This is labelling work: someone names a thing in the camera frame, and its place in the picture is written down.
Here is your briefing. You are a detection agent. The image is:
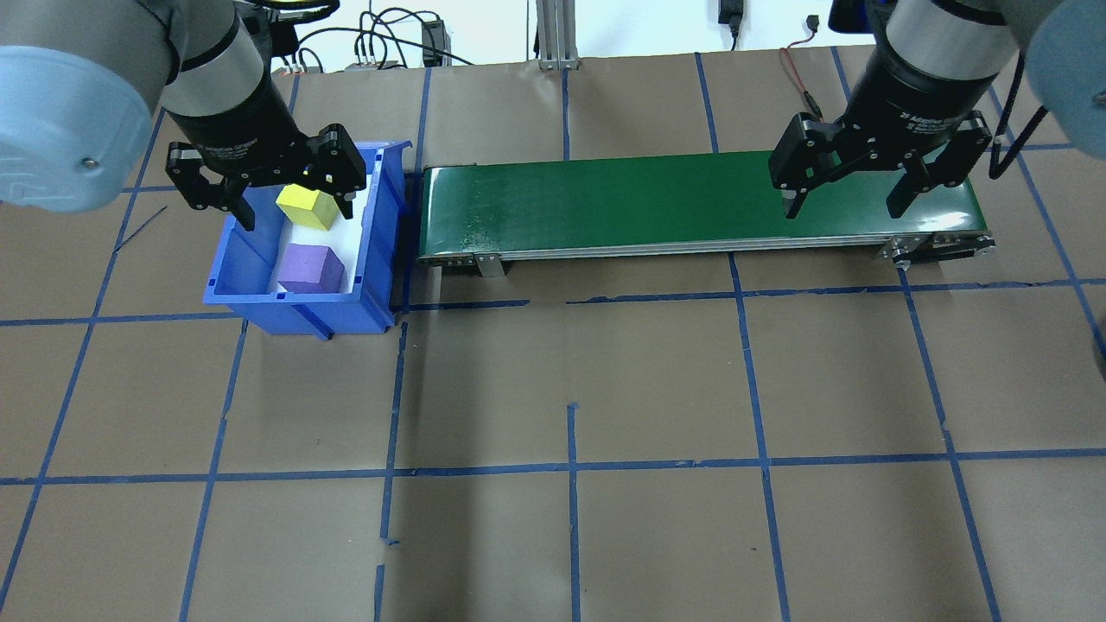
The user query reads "yellow foam block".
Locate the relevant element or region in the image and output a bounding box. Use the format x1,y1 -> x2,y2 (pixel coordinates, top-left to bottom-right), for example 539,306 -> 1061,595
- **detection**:
275,183 -> 340,232

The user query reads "purple foam block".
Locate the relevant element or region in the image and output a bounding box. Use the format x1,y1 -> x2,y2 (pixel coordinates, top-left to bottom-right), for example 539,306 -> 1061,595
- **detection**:
276,244 -> 346,296

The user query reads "blue plastic storage bin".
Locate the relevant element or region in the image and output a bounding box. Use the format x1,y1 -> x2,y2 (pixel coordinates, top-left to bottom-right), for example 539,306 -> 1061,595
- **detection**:
203,140 -> 414,340

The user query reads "green conveyor belt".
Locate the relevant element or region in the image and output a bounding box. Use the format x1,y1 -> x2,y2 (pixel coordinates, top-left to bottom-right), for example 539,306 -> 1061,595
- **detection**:
415,151 -> 996,279

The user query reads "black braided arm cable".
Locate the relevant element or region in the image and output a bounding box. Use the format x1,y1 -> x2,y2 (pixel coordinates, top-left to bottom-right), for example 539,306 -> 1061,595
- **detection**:
988,52 -> 1052,181

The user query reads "thin red cable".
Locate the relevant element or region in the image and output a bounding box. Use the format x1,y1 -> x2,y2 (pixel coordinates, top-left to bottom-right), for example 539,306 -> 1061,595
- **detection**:
780,35 -> 823,119

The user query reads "black cable tangle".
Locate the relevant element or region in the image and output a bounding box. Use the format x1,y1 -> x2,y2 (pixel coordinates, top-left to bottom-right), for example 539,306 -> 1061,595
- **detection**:
289,7 -> 476,72

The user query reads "aluminium profile post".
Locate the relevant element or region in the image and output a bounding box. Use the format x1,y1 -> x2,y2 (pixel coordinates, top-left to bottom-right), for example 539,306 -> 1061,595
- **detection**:
536,0 -> 582,70

